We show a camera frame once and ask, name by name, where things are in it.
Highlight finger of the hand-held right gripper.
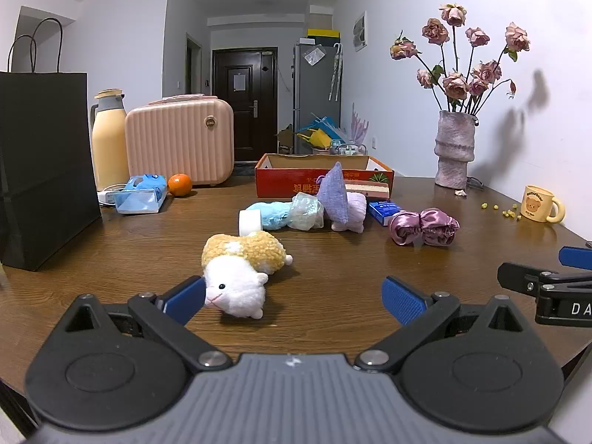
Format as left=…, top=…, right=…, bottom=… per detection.
left=559, top=246, right=592, bottom=271
left=498, top=263, right=592, bottom=293

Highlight yellow white sheep plush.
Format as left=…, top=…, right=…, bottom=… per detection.
left=201, top=230, right=294, bottom=320

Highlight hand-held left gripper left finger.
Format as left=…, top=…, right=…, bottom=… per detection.
left=54, top=276, right=233, bottom=373

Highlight pink satin scrunchie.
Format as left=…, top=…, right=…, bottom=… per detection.
left=388, top=208, right=461, bottom=247

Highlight grey refrigerator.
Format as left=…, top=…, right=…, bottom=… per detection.
left=293, top=39, right=343, bottom=154

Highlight pink ribbed suitcase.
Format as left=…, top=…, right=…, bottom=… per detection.
left=125, top=94, right=235, bottom=188

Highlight striped brown cream sponge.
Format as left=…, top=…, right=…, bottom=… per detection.
left=344, top=180, right=391, bottom=201

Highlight blue tissue pack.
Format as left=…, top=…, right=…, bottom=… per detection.
left=113, top=173, right=168, bottom=215

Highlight dark brown door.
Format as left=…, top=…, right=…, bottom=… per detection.
left=213, top=47, right=278, bottom=162

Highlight small blue box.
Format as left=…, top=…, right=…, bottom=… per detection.
left=367, top=200, right=408, bottom=226

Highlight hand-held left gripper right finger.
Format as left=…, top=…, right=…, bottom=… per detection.
left=354, top=276, right=532, bottom=373

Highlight light blue plush toy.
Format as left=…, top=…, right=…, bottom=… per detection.
left=245, top=201, right=297, bottom=232

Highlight orange cardboard box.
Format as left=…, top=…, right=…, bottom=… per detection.
left=255, top=153, right=395, bottom=198

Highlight wall electric panel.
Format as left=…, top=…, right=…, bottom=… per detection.
left=351, top=10, right=368, bottom=51

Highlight iridescent plastic wrap ball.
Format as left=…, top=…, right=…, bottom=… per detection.
left=287, top=192, right=324, bottom=231

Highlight blue yellow bags pile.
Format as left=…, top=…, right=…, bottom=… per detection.
left=296, top=113, right=345, bottom=149

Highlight white tape roll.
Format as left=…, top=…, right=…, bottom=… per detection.
left=239, top=208, right=263, bottom=236

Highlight purple waffle cloth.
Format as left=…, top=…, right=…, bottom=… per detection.
left=317, top=162, right=351, bottom=223

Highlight orange fruit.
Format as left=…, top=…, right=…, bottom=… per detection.
left=167, top=173, right=193, bottom=196

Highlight hanging folded umbrella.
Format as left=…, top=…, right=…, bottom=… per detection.
left=328, top=43, right=344, bottom=101

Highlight brown cardboard box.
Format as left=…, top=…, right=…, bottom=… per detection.
left=277, top=124, right=297, bottom=154

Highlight black paper bag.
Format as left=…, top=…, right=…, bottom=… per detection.
left=0, top=17, right=102, bottom=272

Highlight yellow bear mug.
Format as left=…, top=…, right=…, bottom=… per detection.
left=520, top=185, right=566, bottom=225

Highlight purple textured vase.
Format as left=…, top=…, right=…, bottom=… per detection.
left=434, top=110, right=477, bottom=189

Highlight white charger with cable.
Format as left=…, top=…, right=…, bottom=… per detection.
left=97, top=184, right=128, bottom=206

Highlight yellow thermos jug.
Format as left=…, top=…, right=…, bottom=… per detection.
left=89, top=89, right=129, bottom=191

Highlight scattered yellow bits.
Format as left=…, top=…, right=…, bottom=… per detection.
left=481, top=201, right=521, bottom=219

